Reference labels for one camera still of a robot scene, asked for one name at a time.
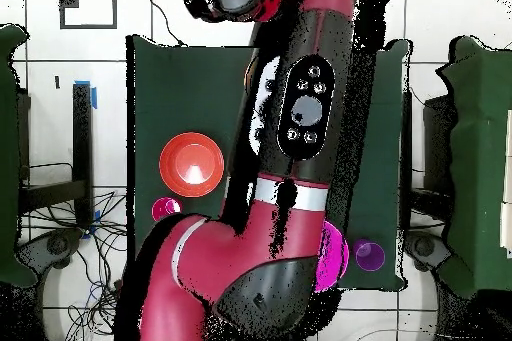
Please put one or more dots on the crimson cup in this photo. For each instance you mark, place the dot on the crimson cup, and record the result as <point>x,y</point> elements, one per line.
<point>162,209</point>

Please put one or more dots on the green cloth side table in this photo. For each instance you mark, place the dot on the green cloth side table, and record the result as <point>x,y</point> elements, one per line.
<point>480,157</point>
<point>8,157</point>

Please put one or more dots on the blue tape strip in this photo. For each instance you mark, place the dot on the blue tape strip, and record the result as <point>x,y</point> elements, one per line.
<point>94,99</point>

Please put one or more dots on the dark green tablecloth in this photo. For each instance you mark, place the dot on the dark green tablecloth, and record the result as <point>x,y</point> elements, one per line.
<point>180,89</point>

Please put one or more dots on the white box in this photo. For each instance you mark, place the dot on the white box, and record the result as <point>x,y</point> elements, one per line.
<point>508,229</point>

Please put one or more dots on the purple cup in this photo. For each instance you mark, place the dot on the purple cup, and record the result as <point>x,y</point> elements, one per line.
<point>370,257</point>

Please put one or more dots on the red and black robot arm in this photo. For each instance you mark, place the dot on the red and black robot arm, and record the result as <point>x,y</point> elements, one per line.
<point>248,253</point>

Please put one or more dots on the black wheeled base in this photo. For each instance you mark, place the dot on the black wheeled base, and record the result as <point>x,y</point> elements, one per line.
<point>58,245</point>
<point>424,247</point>

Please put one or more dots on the black stand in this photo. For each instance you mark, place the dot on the black stand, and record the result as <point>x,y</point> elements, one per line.
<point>438,137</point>
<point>82,137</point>

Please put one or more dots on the pink bowl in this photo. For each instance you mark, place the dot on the pink bowl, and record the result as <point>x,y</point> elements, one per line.
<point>334,257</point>

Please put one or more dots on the red-orange bowl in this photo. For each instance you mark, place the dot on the red-orange bowl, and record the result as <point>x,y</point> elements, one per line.
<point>176,165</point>

